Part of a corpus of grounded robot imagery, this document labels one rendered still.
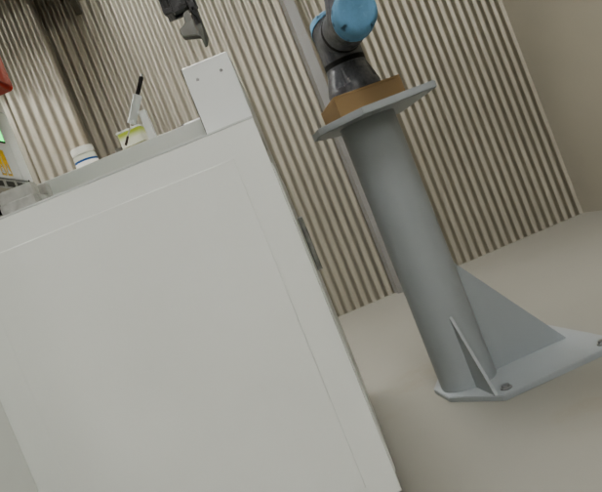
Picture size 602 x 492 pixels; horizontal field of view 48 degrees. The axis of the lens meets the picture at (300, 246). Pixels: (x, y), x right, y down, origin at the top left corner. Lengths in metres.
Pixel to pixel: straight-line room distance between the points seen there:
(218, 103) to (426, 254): 0.79
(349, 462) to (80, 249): 0.63
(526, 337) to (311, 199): 2.18
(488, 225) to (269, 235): 3.12
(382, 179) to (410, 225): 0.15
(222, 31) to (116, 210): 2.92
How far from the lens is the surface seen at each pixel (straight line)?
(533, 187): 4.41
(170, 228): 1.26
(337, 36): 1.82
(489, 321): 2.00
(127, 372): 1.30
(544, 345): 2.08
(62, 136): 3.86
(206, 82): 1.33
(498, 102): 4.40
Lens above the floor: 0.62
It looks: 2 degrees down
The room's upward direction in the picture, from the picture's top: 22 degrees counter-clockwise
